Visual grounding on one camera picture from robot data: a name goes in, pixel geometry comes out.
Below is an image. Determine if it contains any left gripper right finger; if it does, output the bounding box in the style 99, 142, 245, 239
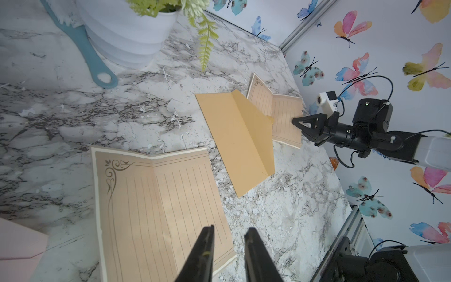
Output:
244, 227, 283, 282

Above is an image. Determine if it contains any brown kraft envelope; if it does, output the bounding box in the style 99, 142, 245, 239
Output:
196, 90, 276, 197

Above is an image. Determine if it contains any white letter paper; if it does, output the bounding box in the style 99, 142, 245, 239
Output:
247, 74, 304, 149

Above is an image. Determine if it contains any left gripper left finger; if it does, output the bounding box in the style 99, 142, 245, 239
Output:
175, 225, 215, 282

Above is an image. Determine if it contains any pink envelope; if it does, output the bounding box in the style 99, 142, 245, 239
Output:
1, 219, 48, 282

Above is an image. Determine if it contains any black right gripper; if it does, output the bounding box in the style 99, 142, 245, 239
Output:
291, 99, 423, 164

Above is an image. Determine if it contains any potted artificial flower plant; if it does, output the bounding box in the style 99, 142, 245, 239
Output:
76, 1, 218, 69

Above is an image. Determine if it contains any blue hand brush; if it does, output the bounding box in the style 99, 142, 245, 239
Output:
41, 0, 118, 89

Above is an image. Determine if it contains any cream letter paper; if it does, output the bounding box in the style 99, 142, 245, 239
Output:
90, 147, 237, 282

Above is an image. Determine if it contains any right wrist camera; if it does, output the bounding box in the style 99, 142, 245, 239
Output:
316, 91, 339, 118

